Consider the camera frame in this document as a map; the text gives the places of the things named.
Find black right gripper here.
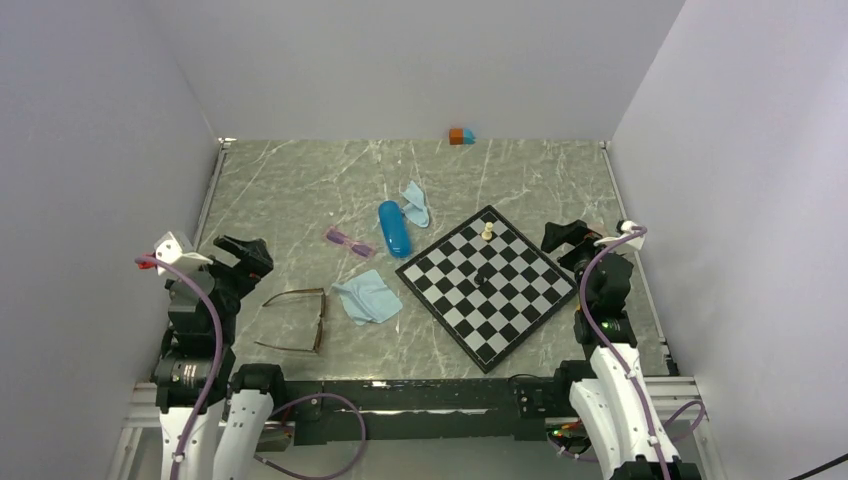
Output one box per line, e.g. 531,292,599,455
542,220,627,309

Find light blue cleaning cloth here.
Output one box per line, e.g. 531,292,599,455
332,270,403,326

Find blue glasses case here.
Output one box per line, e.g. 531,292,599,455
378,200,412,258

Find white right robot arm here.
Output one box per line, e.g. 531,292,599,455
541,220,701,479

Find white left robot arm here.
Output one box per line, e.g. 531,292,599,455
137,233,288,479

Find purple pink sunglasses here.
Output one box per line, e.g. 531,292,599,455
323,226,376,259

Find brown sunglasses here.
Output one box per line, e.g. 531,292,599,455
253,287,328,355

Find cream chess piece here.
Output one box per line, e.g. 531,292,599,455
481,222,494,241

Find black white chessboard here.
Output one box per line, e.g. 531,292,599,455
396,205,578,373

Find blue block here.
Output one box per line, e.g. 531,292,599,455
462,129,476,145

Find orange block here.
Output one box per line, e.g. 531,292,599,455
448,128,465,145

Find light blue crumpled cloth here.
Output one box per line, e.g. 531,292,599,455
401,181,430,228

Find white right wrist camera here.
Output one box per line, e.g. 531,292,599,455
593,220,648,252

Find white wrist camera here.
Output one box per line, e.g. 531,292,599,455
154,231,213,274
593,220,648,252

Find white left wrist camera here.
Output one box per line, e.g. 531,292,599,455
154,231,213,274

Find black base frame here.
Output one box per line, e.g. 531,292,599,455
260,374,578,448

